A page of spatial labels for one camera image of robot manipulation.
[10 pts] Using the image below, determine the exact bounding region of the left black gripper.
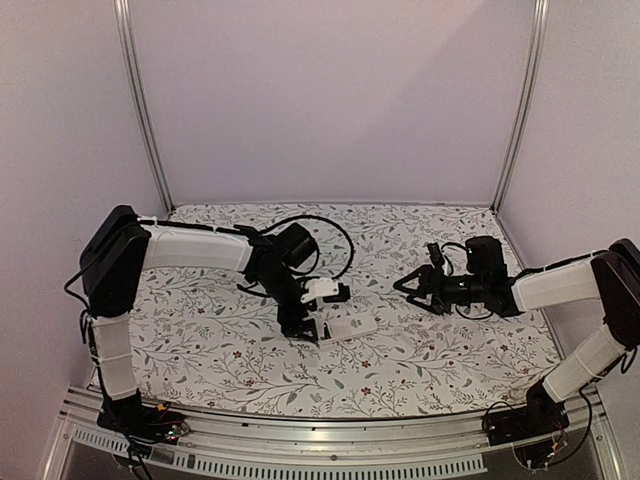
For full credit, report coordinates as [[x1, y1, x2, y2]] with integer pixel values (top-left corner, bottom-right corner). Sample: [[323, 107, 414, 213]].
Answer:
[[256, 268, 319, 342]]

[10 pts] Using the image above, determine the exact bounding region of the aluminium frame post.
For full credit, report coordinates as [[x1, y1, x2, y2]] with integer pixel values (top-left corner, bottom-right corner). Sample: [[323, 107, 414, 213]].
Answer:
[[113, 0, 175, 213], [491, 0, 550, 215]]

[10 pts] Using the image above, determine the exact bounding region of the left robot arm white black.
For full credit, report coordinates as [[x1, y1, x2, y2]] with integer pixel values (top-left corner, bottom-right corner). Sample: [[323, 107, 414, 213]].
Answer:
[[63, 205, 350, 434]]

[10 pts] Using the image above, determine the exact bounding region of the left aluminium frame post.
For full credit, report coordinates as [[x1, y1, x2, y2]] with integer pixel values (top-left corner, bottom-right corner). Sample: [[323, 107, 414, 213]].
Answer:
[[113, 0, 175, 213]]

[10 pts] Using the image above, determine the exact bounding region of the front aluminium rail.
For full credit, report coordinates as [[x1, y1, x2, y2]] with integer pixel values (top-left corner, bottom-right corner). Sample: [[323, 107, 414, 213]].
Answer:
[[39, 387, 627, 479]]

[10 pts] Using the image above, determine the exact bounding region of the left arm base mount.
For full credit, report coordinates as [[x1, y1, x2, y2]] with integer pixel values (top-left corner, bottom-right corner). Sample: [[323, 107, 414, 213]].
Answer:
[[97, 402, 190, 444]]

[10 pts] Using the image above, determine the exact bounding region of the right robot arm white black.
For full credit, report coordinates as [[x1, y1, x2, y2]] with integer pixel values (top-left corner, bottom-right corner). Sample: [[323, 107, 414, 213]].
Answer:
[[393, 236, 639, 436]]

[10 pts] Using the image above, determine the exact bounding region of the white remote control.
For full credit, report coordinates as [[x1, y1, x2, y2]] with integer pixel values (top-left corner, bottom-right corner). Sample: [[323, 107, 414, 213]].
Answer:
[[319, 316, 378, 347]]

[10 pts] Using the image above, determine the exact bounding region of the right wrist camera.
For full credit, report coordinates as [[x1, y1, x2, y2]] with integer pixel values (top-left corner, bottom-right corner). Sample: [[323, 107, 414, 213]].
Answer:
[[427, 242, 446, 273]]

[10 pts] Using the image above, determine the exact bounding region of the right aluminium frame post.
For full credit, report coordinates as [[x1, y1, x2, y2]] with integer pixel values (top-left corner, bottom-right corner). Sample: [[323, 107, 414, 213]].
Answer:
[[491, 0, 550, 215]]

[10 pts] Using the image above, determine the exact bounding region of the floral patterned table mat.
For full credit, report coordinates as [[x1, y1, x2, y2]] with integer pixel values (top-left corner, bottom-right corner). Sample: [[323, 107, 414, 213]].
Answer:
[[129, 204, 559, 418]]

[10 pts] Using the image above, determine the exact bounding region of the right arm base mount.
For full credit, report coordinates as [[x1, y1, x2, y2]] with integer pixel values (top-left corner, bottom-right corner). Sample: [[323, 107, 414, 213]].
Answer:
[[482, 407, 570, 446]]

